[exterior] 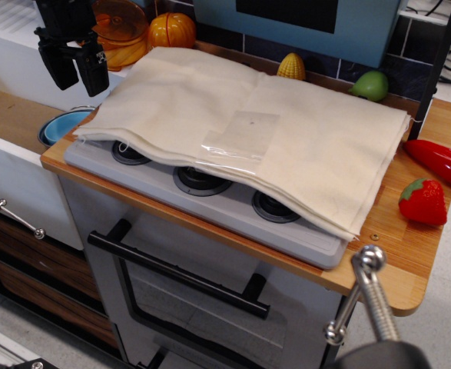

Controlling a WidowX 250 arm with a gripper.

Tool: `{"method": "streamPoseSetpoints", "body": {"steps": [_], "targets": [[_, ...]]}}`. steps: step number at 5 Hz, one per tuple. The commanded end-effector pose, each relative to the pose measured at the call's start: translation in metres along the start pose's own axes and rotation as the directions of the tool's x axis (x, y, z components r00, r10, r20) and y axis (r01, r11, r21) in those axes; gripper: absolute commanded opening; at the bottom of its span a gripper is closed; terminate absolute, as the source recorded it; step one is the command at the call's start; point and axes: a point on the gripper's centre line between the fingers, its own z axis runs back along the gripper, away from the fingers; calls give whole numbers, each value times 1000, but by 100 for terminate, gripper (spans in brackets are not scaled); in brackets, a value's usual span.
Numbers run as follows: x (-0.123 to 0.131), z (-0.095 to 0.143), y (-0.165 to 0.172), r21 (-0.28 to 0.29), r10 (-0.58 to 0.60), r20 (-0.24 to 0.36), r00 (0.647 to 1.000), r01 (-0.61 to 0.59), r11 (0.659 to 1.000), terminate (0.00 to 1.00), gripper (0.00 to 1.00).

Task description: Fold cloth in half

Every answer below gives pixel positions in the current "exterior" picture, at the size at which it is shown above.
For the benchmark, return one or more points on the white toy oven cabinet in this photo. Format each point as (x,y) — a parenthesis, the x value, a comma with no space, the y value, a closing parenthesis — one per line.
(150,311)

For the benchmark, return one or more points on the right black stove knob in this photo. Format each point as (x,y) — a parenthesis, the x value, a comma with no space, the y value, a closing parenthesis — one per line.
(272,210)

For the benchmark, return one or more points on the white sink unit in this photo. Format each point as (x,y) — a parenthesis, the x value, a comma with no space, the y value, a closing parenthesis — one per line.
(28,99)

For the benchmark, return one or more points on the wooden counter top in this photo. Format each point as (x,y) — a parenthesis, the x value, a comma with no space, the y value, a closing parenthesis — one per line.
(411,247)

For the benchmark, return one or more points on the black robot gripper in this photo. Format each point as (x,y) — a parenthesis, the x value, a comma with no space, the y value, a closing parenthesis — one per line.
(64,21)

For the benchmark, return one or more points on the light blue toy microwave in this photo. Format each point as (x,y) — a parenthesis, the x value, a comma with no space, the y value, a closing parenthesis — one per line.
(355,31)

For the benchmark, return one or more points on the wooden drawer cabinet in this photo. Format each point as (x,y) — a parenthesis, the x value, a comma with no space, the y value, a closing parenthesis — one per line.
(54,281)

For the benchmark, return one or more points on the blue bowl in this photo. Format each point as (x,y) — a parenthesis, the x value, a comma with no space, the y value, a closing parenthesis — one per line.
(57,127)

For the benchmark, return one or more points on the metal clamp right foreground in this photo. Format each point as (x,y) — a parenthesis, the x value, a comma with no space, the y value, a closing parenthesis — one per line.
(388,351)

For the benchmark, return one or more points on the green toy pear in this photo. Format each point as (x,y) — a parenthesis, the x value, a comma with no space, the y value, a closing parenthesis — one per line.
(372,86)

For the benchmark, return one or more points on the orange toy pumpkin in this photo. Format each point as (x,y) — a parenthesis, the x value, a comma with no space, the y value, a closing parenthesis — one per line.
(175,30)

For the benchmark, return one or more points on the clear plastic tape patch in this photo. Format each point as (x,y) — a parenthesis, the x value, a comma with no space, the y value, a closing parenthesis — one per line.
(241,144)

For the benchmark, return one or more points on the cream folded cloth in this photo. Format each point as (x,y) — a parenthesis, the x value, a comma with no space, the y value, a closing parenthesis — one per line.
(321,153)

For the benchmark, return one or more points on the black stove knob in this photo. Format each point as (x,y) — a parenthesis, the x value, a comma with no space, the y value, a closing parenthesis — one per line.
(197,183)
(272,210)
(124,154)

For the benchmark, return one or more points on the black oven door handle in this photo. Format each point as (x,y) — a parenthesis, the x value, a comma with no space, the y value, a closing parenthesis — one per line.
(247,300)

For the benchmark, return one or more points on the grey toy stove top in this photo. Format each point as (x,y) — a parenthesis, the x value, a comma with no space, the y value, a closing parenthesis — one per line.
(231,209)

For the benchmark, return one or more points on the red toy strawberry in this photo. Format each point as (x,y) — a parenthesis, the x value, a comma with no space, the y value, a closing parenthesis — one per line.
(423,201)

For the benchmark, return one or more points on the yellow toy corn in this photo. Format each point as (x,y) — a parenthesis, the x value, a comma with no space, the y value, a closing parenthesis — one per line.
(292,66)

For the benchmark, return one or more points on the metal clamp left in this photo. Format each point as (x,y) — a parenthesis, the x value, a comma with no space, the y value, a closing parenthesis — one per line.
(38,233)

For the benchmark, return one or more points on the black metal post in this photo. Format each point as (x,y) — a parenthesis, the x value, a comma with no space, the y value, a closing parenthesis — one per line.
(431,85)

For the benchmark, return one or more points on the middle black stove knob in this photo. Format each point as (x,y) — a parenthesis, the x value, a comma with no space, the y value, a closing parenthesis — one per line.
(197,183)

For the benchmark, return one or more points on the left black stove knob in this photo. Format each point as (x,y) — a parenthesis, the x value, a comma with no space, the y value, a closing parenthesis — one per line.
(124,154)

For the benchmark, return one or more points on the red toy chili pepper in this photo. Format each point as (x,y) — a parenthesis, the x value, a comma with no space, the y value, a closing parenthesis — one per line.
(435,157)

